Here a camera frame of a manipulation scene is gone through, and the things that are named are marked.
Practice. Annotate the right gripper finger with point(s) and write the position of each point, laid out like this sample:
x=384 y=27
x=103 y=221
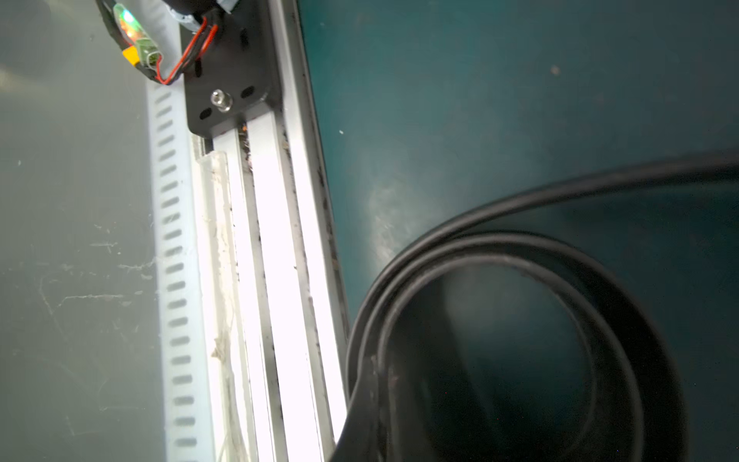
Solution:
x=369 y=432

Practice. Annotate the black leather belt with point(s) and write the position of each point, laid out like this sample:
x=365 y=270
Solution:
x=512 y=345

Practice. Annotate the dark green table mat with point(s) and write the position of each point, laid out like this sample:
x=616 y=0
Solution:
x=428 y=109

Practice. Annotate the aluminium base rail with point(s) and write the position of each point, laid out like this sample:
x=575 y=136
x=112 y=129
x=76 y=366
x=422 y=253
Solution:
x=271 y=300

